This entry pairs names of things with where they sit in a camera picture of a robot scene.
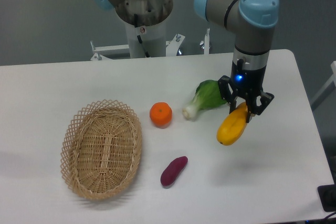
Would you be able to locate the white frame at right edge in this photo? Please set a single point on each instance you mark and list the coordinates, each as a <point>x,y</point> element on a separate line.
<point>326,89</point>

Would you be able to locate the orange fruit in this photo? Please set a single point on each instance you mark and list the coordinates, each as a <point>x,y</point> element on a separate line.
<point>161,114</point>

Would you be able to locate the black device at table edge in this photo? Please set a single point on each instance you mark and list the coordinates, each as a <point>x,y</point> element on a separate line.
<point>327,197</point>

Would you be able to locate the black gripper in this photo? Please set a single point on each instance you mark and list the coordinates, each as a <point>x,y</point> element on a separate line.
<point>245,84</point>

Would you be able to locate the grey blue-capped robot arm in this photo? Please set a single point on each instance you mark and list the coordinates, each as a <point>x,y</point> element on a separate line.
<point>252,22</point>

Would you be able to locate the woven wicker basket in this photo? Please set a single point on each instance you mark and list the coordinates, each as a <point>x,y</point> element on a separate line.
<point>102,149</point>

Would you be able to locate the green bok choy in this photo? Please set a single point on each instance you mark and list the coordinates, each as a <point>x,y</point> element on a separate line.
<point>207,96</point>

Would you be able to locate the purple sweet potato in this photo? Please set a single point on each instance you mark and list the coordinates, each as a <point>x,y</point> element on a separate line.
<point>172,171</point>

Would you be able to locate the yellow mango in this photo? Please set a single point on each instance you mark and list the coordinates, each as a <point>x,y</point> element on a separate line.
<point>233,126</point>

